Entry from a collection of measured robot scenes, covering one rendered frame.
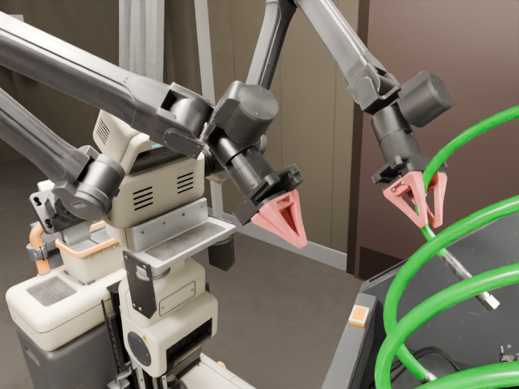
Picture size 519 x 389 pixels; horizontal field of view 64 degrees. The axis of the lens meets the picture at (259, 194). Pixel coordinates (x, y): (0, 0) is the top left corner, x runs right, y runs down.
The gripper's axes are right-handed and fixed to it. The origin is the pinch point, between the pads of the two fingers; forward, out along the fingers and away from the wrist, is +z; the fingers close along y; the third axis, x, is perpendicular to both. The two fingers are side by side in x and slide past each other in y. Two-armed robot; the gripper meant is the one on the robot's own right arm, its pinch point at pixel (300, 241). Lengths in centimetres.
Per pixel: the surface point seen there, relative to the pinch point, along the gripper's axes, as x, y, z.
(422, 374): -3.7, 6.9, 20.1
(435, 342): 35, -19, 33
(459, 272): 15.7, 7.3, 16.7
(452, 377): -18.1, 21.7, 13.8
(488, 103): 167, -17, -5
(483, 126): 15.9, 22.6, 1.7
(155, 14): 139, -122, -180
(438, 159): 16.5, 15.2, 1.8
